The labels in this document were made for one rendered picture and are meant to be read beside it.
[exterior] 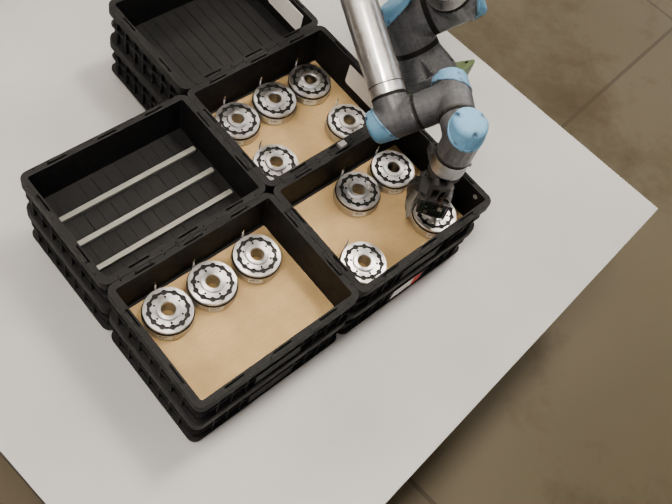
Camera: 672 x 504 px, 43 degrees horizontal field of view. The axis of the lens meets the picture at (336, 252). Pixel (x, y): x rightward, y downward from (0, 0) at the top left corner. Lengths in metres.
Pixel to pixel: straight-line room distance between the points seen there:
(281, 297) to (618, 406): 1.48
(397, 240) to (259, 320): 0.37
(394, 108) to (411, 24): 0.48
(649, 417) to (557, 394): 0.32
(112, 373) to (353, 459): 0.53
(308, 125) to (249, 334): 0.56
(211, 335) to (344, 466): 0.39
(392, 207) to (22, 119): 0.89
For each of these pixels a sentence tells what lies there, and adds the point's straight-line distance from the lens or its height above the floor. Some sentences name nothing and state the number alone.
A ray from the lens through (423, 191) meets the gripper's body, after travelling 1.79.
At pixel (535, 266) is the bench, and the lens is 2.15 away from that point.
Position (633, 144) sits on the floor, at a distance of 3.55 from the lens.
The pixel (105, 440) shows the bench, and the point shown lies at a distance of 1.78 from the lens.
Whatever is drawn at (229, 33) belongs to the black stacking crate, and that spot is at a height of 0.83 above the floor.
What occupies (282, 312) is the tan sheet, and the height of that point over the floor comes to 0.83.
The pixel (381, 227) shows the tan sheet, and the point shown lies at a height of 0.83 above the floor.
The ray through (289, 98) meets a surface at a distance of 2.02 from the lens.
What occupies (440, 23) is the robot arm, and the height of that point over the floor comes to 0.94.
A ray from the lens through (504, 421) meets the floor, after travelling 2.75.
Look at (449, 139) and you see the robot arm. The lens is 1.65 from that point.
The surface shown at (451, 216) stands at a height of 0.86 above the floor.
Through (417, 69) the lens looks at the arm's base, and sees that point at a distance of 2.20.
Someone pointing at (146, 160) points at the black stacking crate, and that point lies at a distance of 1.91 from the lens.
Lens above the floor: 2.40
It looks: 59 degrees down
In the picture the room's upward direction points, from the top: 23 degrees clockwise
